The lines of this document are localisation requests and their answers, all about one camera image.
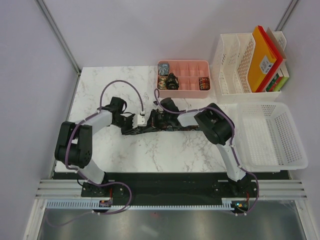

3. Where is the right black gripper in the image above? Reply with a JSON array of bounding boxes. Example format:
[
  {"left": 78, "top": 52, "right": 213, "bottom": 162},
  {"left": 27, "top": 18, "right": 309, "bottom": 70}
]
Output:
[{"left": 142, "top": 109, "right": 171, "bottom": 133}]

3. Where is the dark floral patterned tie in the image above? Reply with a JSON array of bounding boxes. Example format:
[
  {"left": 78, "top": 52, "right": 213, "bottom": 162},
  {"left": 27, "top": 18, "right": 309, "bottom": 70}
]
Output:
[{"left": 137, "top": 125, "right": 200, "bottom": 135}]

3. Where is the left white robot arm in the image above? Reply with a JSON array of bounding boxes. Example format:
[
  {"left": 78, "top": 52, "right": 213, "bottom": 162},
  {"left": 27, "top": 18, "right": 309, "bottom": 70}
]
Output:
[{"left": 54, "top": 97, "right": 146, "bottom": 197}]

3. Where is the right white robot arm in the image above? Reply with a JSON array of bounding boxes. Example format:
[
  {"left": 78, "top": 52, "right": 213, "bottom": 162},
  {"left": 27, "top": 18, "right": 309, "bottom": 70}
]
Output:
[{"left": 147, "top": 97, "right": 250, "bottom": 197}]

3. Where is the beige floral rolled tie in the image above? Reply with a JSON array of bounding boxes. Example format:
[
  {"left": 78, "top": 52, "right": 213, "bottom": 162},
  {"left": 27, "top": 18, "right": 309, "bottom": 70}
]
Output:
[{"left": 157, "top": 76, "right": 168, "bottom": 90}]

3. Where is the black rolled tie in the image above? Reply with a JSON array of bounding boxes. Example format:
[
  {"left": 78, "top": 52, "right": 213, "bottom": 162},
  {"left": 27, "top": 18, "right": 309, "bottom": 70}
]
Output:
[{"left": 166, "top": 73, "right": 179, "bottom": 90}]

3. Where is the grey rolled tie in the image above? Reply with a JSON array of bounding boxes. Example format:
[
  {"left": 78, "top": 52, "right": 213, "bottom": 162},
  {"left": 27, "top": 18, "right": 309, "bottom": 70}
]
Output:
[{"left": 157, "top": 62, "right": 170, "bottom": 76}]

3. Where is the pink compartment organizer box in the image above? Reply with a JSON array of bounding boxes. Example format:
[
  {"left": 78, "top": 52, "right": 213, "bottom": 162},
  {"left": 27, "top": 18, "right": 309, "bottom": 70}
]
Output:
[{"left": 155, "top": 60, "right": 213, "bottom": 99}]

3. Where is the red rolled tie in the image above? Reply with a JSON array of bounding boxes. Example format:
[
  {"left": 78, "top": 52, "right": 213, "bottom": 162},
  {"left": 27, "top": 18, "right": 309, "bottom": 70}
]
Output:
[{"left": 198, "top": 77, "right": 211, "bottom": 91}]

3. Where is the white file organizer rack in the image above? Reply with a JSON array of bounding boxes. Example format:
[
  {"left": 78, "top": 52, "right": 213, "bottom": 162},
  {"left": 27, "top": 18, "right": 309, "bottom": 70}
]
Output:
[{"left": 211, "top": 33, "right": 287, "bottom": 104}]

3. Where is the white perforated plastic basket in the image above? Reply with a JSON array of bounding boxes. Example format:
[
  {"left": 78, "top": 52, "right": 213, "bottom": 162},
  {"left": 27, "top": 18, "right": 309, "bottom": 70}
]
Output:
[{"left": 235, "top": 102, "right": 308, "bottom": 172}]

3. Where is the orange folder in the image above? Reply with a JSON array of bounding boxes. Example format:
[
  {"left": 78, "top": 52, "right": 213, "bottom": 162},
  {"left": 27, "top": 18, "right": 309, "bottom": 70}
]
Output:
[{"left": 247, "top": 25, "right": 277, "bottom": 93}]

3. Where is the green book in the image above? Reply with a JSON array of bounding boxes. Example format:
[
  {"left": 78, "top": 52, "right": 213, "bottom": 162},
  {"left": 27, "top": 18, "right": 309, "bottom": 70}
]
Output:
[{"left": 265, "top": 74, "right": 289, "bottom": 92}]

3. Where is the red folder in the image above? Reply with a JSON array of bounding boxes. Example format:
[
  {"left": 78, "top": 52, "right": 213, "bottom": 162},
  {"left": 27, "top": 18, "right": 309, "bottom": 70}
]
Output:
[{"left": 256, "top": 30, "right": 285, "bottom": 93}]

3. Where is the brown cardboard folder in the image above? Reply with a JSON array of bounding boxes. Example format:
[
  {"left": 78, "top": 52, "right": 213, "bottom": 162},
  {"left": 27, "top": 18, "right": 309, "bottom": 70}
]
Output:
[{"left": 266, "top": 27, "right": 287, "bottom": 61}]

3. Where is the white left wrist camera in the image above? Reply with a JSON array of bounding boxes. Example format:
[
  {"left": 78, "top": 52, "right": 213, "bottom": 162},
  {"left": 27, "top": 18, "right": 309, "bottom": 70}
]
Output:
[{"left": 132, "top": 113, "right": 148, "bottom": 128}]

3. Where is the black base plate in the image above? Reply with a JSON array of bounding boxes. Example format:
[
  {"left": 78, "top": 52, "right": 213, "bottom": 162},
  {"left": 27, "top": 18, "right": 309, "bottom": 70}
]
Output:
[{"left": 53, "top": 170, "right": 290, "bottom": 215}]

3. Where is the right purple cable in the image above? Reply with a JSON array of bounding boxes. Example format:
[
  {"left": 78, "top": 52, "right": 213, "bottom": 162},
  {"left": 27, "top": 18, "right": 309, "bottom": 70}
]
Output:
[{"left": 153, "top": 88, "right": 261, "bottom": 217}]

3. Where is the white slotted cable duct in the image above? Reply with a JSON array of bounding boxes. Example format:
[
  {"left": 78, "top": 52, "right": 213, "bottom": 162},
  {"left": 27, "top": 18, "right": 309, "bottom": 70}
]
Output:
[{"left": 45, "top": 199, "right": 235, "bottom": 211}]

